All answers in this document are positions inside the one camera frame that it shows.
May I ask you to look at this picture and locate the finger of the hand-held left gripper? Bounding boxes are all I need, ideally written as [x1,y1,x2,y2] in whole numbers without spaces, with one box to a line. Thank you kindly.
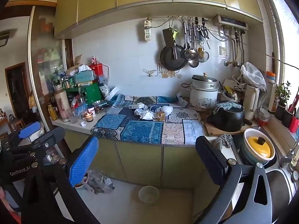
[9,121,42,145]
[31,126,66,151]

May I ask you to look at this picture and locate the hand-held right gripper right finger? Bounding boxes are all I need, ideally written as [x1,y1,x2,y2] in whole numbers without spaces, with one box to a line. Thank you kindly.
[195,135,281,224]

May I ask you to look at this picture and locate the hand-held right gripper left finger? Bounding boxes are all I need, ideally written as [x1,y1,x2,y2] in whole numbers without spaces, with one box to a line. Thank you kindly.
[21,135,101,224]

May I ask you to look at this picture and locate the white plastic bucket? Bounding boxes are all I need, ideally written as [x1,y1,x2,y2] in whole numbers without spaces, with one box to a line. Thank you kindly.
[138,185,160,203]

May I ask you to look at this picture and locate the grey knitted dishcloth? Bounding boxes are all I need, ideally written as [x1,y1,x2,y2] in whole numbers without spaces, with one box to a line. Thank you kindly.
[214,134,233,151]

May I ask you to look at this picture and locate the yellow bottle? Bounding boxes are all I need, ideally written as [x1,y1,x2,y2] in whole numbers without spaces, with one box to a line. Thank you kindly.
[48,103,58,121]

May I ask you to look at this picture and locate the clear bag with grey packages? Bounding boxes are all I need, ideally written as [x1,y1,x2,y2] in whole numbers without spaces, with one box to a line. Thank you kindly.
[81,169,115,194]

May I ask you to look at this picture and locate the wooden cutting board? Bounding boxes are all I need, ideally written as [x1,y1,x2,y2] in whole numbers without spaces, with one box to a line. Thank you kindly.
[196,112,254,137]

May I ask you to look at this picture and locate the green colander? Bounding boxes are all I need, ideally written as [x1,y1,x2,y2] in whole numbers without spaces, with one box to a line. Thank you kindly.
[239,142,277,167]

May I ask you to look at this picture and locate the tall tan canister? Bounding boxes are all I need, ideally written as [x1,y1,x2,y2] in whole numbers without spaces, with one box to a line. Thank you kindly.
[54,89,70,122]

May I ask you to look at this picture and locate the brown wooden door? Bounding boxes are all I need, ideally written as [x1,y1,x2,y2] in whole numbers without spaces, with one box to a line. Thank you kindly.
[5,62,32,122]

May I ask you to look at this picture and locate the black cooking pot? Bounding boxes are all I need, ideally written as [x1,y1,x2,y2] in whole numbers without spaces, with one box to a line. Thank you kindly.
[207,103,246,132]

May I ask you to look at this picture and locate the white pot with yellow lid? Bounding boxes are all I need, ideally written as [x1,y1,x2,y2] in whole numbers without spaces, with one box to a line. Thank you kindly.
[243,128,276,162]

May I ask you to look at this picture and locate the knitted teal pot cloth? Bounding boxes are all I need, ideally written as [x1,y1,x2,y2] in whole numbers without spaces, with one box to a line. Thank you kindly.
[212,101,243,113]

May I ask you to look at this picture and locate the green box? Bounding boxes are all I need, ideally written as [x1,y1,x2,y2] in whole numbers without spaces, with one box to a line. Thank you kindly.
[66,82,103,102]

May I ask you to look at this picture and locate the blue patchwork counter cloth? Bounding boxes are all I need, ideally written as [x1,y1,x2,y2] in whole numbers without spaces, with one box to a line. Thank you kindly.
[91,94,206,145]

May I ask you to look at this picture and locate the white rice cooker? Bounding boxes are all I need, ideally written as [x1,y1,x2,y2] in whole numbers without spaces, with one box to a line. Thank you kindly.
[190,73,220,111]

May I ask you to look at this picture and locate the teal box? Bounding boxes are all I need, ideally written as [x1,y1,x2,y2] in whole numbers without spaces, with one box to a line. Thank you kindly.
[74,71,97,84]

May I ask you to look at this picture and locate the utensil holder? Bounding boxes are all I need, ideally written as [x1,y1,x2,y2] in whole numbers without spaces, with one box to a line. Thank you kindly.
[220,79,246,103]

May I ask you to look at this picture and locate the stack of small bowls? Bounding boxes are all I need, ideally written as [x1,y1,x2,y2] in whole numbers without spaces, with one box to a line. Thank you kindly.
[258,107,271,126]

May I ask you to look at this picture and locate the white thermos jug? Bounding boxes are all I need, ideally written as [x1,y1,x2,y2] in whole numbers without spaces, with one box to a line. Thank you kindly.
[243,84,261,120]

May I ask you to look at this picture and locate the glass sliding door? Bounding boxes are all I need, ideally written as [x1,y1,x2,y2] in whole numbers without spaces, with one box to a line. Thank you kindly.
[28,6,75,122]

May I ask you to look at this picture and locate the steel sink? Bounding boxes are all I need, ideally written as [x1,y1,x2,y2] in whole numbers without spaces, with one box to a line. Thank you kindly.
[264,166,295,215]

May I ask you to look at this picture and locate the crumpled white tissue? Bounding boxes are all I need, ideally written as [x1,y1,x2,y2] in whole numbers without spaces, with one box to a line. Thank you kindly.
[134,109,155,120]

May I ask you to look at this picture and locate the metal faucet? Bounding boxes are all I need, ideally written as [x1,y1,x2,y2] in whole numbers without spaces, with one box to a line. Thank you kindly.
[279,142,299,168]

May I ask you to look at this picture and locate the red tin box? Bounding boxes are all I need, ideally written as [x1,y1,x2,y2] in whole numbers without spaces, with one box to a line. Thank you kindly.
[88,55,104,77]

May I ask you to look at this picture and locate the black plant pot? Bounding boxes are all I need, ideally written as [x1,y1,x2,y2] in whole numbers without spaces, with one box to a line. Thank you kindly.
[281,108,295,127]

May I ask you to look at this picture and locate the red container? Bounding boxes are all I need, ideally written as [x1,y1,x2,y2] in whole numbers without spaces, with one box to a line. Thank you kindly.
[289,115,299,133]

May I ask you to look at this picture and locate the white plastic bag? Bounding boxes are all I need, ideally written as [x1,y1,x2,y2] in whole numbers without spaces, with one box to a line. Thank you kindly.
[240,62,267,92]

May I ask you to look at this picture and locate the potted green plant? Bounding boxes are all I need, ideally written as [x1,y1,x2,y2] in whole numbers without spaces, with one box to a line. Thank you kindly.
[274,81,292,120]

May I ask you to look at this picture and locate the mesh strainer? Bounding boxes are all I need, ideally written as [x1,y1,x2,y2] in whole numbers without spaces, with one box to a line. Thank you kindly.
[197,37,209,63]

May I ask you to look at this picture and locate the steel skimmer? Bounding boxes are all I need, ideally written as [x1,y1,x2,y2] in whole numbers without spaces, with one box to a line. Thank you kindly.
[183,21,196,60]

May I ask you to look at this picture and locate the black frying pan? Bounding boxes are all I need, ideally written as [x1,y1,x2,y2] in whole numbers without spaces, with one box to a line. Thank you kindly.
[160,44,188,71]

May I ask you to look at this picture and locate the kitchen scissors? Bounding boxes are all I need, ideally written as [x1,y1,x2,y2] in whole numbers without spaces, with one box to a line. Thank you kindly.
[200,26,211,50]

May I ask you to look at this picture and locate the steel cleaver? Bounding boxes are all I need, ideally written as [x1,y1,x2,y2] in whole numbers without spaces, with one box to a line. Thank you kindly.
[162,27,178,60]

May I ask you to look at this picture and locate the white power strip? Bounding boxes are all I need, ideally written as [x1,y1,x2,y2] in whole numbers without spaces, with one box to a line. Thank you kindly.
[144,20,152,42]

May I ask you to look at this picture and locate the window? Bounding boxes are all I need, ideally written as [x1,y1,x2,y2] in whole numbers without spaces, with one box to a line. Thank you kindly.
[264,0,299,87]

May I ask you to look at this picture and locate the metal wall pipes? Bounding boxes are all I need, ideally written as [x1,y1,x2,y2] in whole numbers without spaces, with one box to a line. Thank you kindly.
[224,29,246,68]

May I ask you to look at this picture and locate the black cable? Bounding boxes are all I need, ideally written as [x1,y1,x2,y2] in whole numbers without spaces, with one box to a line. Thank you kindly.
[266,55,299,70]

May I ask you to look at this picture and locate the white wall water heater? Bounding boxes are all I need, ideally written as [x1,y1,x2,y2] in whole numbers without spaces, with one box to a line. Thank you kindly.
[213,14,248,30]

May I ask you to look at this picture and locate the metal hanging rail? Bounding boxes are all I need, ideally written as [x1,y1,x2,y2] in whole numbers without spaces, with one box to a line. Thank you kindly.
[147,16,212,21]

